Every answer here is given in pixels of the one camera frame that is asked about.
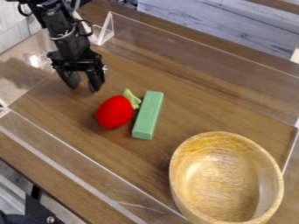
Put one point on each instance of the small light green object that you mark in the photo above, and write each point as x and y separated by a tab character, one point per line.
133	100

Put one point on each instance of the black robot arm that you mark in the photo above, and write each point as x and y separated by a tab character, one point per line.
53	14

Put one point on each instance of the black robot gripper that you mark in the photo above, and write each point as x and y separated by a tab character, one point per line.
72	57

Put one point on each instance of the red fuzzy ball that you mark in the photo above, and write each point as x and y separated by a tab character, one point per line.
115	112

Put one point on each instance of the green rectangular block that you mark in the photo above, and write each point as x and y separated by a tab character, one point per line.
147	116

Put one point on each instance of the clear acrylic table barrier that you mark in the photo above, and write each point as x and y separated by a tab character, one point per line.
108	176

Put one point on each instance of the black clamp with cable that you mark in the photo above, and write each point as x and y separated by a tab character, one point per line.
36	213

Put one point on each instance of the oval wooden bowl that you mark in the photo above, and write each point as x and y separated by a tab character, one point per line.
225	180

